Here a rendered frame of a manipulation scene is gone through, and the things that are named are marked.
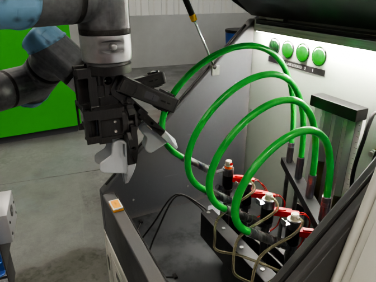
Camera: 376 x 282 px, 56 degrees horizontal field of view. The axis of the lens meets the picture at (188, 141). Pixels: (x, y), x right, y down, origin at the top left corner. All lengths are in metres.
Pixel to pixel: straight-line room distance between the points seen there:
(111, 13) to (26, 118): 3.66
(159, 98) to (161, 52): 6.95
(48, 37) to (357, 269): 0.67
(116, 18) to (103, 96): 0.12
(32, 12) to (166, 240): 0.83
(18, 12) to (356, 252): 0.60
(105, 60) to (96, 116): 0.08
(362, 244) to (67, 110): 3.76
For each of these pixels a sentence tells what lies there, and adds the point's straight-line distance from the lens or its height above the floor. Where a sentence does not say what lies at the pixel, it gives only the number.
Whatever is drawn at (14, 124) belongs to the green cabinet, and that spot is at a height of 0.20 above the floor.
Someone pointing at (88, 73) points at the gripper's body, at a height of 1.43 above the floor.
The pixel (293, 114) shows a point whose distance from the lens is 0.97.
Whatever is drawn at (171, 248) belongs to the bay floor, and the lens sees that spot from 1.11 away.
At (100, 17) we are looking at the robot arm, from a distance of 0.52.
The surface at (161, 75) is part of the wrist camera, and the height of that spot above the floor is 1.38.
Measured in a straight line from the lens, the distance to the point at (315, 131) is 0.66.
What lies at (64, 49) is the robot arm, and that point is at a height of 1.44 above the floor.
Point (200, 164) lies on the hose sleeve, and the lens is 0.85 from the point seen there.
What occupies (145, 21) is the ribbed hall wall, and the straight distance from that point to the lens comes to 7.37.
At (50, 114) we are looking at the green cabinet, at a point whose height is 0.26.
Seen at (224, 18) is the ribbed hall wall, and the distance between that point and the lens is 7.91.
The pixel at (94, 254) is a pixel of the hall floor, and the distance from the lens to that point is 2.42.
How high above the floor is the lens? 1.55
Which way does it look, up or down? 24 degrees down
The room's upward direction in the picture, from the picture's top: straight up
